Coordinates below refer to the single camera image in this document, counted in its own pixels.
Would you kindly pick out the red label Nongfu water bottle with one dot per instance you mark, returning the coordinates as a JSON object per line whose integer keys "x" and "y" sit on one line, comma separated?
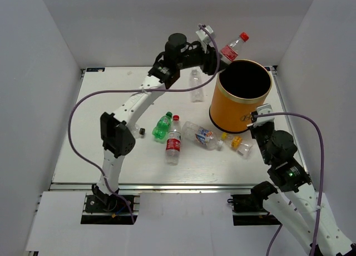
{"x": 173, "y": 142}

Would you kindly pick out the orange cylindrical bin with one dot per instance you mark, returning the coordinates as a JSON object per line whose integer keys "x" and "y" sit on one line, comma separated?
{"x": 239, "y": 90}

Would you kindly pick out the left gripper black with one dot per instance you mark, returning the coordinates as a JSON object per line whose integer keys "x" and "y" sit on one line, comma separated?
{"x": 209, "y": 57}

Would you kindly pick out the clear unlabelled plastic bottle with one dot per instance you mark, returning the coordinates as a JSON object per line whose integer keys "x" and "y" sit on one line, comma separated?
{"x": 197, "y": 95}

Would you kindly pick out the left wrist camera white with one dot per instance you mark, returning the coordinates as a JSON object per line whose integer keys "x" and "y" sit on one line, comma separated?
{"x": 205, "y": 34}

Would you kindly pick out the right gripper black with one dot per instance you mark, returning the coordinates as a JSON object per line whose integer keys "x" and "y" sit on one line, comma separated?
{"x": 252, "y": 128}

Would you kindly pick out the yellow cap small bottle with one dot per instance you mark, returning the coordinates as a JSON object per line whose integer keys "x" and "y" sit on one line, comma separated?
{"x": 237, "y": 144}

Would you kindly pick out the aluminium table edge rail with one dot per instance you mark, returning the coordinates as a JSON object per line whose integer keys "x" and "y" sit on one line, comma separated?
{"x": 157, "y": 187}

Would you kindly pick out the green plastic bottle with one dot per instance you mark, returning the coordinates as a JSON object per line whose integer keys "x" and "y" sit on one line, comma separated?
{"x": 162, "y": 127}

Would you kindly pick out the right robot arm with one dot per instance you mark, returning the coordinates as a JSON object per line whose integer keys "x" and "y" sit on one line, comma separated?
{"x": 291, "y": 197}

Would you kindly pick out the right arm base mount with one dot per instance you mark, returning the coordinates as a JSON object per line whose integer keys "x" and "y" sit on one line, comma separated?
{"x": 246, "y": 213}

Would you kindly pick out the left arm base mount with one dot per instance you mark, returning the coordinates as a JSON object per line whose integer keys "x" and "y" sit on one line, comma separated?
{"x": 96, "y": 213}

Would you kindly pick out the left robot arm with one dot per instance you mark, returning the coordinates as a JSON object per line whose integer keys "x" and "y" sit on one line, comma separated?
{"x": 115, "y": 128}

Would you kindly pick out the blue orange label clear bottle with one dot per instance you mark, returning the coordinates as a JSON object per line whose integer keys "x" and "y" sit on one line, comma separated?
{"x": 201, "y": 136}

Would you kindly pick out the Coke bottle red label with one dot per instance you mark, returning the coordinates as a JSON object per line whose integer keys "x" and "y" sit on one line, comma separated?
{"x": 230, "y": 51}

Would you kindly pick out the blue sticker on table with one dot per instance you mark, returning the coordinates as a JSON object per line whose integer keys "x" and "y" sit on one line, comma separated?
{"x": 95, "y": 69}

